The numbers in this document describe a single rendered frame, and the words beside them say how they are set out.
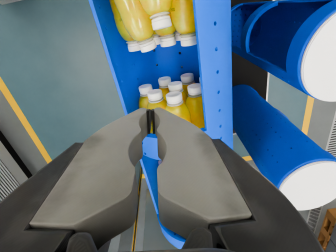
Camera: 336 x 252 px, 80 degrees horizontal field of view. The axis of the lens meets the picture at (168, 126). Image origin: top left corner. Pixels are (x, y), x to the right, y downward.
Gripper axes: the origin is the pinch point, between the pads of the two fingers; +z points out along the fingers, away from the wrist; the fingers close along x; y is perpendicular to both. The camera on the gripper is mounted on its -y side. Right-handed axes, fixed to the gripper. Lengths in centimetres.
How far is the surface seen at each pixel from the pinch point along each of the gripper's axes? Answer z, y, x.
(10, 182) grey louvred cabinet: 119, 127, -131
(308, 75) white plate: 44, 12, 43
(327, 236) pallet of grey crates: 132, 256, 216
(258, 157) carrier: 63, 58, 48
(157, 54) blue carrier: 52, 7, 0
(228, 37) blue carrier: 31.0, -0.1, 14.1
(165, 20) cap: 31.9, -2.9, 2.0
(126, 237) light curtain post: 43, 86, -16
